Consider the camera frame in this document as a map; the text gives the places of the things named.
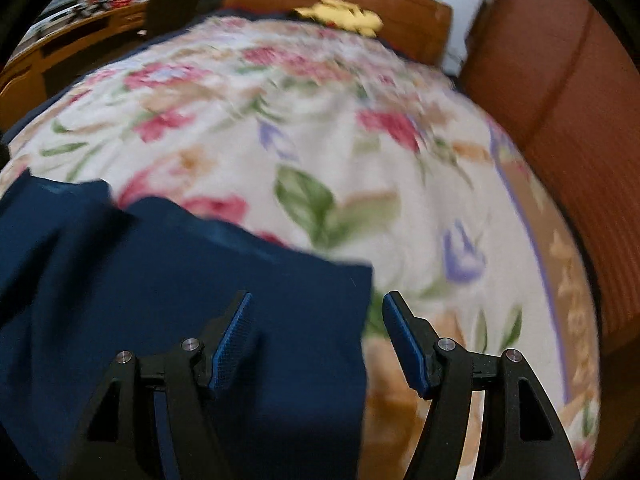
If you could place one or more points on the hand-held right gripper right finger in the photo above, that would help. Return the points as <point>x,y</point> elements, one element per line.
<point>405,345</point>

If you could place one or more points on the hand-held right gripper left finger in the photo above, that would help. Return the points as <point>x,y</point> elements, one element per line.
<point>232,347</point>

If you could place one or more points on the navy blue suit jacket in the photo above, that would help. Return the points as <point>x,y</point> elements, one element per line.
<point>150,285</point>

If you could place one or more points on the floral blanket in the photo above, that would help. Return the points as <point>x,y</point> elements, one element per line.
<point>350,135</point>

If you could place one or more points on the wooden louvered wardrobe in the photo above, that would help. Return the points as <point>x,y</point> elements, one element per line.
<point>575,110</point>

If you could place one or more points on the wooden bed headboard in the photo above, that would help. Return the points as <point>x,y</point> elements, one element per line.
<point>400,25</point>

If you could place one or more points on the yellow plush toy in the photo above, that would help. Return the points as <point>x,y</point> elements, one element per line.
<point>345,15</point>

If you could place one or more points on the wooden desk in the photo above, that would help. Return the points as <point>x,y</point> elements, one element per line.
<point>25,80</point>

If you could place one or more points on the dark chair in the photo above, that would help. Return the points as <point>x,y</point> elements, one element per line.
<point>170,5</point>

